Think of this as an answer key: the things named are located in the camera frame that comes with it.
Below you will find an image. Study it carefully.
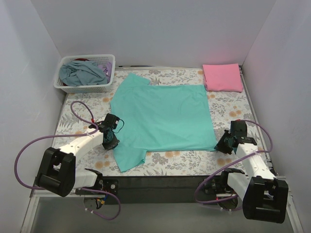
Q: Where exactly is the white plastic laundry basket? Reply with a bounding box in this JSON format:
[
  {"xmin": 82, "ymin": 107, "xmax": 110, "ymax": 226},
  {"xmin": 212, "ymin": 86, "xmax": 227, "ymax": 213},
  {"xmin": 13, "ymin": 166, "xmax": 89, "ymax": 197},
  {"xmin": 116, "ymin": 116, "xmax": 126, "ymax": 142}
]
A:
[{"xmin": 54, "ymin": 54, "xmax": 116, "ymax": 93}]

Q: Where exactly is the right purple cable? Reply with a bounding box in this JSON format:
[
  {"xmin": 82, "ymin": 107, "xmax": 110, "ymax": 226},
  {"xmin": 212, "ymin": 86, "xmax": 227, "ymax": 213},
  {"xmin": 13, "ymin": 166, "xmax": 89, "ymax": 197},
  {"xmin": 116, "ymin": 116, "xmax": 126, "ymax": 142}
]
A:
[{"xmin": 193, "ymin": 119, "xmax": 274, "ymax": 212}]

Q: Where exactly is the purple cable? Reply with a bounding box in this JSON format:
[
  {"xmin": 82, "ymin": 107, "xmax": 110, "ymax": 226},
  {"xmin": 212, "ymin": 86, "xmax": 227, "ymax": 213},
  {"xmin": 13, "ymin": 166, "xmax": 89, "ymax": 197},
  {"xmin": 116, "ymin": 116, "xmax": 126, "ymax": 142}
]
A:
[
  {"xmin": 193, "ymin": 119, "xmax": 274, "ymax": 212},
  {"xmin": 14, "ymin": 100, "xmax": 121, "ymax": 221}
]

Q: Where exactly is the folded pink t-shirt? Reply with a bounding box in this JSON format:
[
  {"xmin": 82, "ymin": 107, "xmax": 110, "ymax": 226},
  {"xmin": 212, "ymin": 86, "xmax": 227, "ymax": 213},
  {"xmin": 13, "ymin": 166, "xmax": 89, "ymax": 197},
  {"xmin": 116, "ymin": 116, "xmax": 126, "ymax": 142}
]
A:
[{"xmin": 203, "ymin": 64, "xmax": 243, "ymax": 93}]

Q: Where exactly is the dark red garment in basket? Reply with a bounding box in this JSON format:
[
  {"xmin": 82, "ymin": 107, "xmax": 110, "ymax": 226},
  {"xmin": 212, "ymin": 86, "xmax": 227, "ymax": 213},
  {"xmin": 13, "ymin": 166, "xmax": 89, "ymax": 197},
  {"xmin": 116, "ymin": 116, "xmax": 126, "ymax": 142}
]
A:
[{"xmin": 74, "ymin": 58, "xmax": 89, "ymax": 62}]

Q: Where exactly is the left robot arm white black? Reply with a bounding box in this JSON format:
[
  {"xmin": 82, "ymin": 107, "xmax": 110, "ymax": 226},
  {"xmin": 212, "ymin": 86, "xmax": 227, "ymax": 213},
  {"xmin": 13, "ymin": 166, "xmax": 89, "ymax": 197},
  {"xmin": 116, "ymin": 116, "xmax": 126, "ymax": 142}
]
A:
[{"xmin": 35, "ymin": 114, "xmax": 123, "ymax": 197}]

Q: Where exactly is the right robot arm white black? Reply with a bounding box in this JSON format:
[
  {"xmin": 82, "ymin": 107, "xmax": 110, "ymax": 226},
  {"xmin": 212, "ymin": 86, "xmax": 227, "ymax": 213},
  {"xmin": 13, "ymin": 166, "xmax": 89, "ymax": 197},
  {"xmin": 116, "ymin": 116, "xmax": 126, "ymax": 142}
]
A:
[{"xmin": 215, "ymin": 120, "xmax": 289, "ymax": 223}]

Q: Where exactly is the lilac t-shirt in basket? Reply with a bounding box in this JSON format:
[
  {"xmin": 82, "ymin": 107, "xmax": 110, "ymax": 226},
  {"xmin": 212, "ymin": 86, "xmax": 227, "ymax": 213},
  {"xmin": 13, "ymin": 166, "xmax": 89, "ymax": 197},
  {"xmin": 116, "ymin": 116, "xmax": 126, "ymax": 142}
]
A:
[{"xmin": 96, "ymin": 62, "xmax": 112, "ymax": 83}]

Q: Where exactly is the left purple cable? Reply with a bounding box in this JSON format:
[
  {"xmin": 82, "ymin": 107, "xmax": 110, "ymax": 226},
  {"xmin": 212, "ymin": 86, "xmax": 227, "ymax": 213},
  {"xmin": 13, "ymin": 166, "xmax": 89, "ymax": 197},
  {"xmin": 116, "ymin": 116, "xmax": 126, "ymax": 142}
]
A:
[{"xmin": 14, "ymin": 100, "xmax": 121, "ymax": 221}]

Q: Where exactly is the grey-blue t-shirt in basket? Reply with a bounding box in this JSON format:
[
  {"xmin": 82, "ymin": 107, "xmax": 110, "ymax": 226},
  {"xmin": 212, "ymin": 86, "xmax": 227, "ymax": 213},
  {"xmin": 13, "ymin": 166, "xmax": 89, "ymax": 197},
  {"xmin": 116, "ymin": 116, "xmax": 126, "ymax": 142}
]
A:
[{"xmin": 58, "ymin": 61, "xmax": 107, "ymax": 86}]

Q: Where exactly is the teal t-shirt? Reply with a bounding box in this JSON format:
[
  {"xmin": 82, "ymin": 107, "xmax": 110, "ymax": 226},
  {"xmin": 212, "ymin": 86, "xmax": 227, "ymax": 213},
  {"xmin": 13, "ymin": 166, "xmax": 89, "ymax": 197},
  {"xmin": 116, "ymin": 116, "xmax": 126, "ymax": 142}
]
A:
[{"xmin": 110, "ymin": 73, "xmax": 217, "ymax": 172}]

